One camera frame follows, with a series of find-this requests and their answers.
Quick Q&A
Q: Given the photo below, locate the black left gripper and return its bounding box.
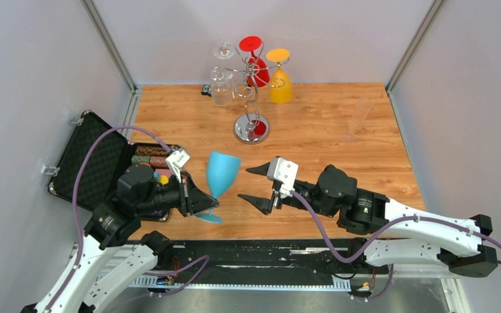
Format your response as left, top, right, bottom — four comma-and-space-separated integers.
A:
137, 170, 220, 216

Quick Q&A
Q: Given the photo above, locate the blue wine glass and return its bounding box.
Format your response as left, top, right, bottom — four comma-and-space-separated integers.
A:
206, 151, 241, 201

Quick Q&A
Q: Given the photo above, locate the clear champagne flute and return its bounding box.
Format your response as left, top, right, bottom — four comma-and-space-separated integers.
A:
344, 97, 373, 143

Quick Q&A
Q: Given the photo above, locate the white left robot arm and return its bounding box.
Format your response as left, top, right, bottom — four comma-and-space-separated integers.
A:
22, 164, 219, 312

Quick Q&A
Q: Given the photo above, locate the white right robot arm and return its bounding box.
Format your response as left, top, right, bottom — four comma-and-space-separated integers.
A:
243, 157, 499, 278

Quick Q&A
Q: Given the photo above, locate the chrome wine glass rack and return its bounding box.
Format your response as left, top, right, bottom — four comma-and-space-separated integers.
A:
227, 41, 276, 144

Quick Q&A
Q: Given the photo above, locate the yellow wine glass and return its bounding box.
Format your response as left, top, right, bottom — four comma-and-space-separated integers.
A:
266, 48, 293, 104

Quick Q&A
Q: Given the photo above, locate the red wine glass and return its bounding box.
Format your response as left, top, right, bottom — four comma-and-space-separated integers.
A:
239, 35, 270, 88

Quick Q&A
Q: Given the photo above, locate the clear hanging wine glass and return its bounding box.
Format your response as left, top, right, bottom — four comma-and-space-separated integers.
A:
210, 42, 235, 107

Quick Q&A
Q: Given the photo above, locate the black poker chip case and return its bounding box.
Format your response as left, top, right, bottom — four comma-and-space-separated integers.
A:
48, 111, 181, 220

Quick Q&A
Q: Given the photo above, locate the small black clip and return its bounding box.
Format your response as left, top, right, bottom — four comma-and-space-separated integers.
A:
201, 84, 211, 97

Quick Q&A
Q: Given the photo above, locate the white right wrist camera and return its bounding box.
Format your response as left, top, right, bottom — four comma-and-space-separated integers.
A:
266, 156, 299, 196

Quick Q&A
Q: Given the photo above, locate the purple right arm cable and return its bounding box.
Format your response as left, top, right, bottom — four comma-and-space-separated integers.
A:
292, 190, 501, 303

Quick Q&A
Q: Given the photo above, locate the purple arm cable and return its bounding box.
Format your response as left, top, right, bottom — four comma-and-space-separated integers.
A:
47, 125, 211, 313
292, 190, 501, 303

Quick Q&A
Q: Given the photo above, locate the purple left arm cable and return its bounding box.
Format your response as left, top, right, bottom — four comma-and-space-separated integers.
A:
47, 125, 211, 313

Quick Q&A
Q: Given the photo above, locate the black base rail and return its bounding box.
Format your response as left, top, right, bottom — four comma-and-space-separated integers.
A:
156, 239, 389, 286

